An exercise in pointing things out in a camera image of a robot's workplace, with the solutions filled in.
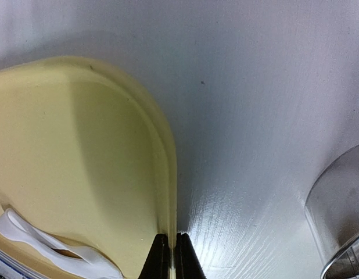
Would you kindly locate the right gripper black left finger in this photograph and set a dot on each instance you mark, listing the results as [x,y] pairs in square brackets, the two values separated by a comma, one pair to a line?
[157,263]

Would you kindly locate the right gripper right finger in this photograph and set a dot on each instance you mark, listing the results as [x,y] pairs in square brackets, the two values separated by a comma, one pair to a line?
[187,265]

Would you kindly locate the white dough lump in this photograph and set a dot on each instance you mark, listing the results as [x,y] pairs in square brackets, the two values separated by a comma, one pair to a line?
[81,261]

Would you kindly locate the yellow plastic tray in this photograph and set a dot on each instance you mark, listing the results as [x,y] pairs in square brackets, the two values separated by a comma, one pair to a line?
[86,156]

